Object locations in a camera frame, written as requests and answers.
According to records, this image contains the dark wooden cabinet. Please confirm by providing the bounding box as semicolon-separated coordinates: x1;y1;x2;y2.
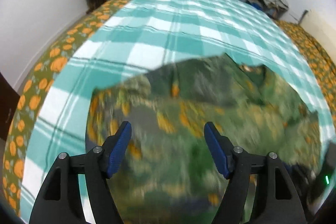
0;74;20;140

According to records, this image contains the pile of clothes in corner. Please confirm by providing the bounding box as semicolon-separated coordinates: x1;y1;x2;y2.
246;0;289;20

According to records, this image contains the teal white plaid blanket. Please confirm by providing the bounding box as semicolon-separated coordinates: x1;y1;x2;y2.
20;0;335;221

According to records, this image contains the orange floral bedsheet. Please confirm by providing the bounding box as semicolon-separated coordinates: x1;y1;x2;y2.
1;0;131;216

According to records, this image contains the green landscape print garment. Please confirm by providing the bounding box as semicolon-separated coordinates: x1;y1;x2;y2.
87;54;321;223

